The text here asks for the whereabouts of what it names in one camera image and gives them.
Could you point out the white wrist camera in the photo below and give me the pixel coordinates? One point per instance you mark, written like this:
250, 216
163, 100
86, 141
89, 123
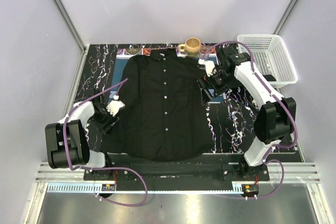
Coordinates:
114, 106
208, 66

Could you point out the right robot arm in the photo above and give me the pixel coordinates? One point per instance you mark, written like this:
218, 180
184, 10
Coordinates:
275, 118

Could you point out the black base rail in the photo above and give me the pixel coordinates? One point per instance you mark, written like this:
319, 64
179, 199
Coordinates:
208, 172

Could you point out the white plastic basket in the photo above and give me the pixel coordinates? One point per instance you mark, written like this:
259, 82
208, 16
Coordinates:
271, 57

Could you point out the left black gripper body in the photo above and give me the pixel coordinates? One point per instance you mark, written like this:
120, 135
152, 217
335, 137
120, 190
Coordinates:
104, 117

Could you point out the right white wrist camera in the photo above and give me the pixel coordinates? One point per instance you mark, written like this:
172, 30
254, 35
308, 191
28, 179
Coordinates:
208, 66

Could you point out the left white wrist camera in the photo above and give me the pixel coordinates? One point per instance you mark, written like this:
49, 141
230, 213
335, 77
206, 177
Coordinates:
114, 106

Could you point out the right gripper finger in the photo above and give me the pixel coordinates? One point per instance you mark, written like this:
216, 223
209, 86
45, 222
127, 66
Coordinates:
204, 83
207, 95

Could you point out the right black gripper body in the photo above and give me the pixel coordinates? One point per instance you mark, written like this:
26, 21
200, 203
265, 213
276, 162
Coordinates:
219, 81

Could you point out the tan ceramic mug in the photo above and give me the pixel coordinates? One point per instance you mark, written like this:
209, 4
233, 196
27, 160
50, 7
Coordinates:
191, 47

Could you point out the clear drinking glass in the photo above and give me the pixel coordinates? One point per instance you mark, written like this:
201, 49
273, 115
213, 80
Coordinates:
204, 53

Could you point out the black button shirt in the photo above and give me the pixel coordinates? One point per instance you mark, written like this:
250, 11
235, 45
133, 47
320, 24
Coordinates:
163, 118

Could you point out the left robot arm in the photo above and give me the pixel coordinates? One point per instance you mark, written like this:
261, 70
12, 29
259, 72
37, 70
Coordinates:
66, 141

